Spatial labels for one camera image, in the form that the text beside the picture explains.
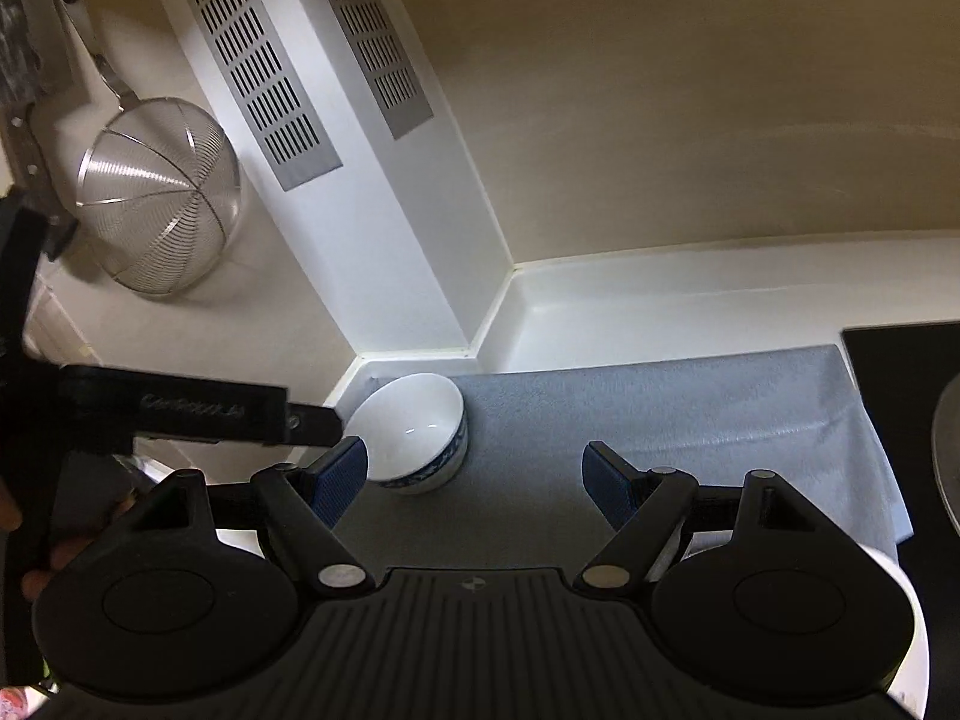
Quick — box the grey cloth mat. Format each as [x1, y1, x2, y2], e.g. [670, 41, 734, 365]
[335, 346, 913, 574]

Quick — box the steel mesh strainer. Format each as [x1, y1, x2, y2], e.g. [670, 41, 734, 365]
[59, 0, 241, 299]

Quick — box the white square plate grey flower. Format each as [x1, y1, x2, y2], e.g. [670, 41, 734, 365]
[649, 532, 914, 710]

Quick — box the silver gas burner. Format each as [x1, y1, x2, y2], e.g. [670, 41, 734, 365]
[931, 376, 960, 533]

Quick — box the grey vent grille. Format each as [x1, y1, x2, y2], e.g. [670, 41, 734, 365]
[187, 0, 342, 190]
[329, 0, 433, 140]

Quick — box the white bowl blue pattern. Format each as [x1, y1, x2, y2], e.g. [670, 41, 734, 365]
[345, 372, 469, 494]

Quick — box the person's left hand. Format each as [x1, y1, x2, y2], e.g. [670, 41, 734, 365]
[2, 479, 103, 601]

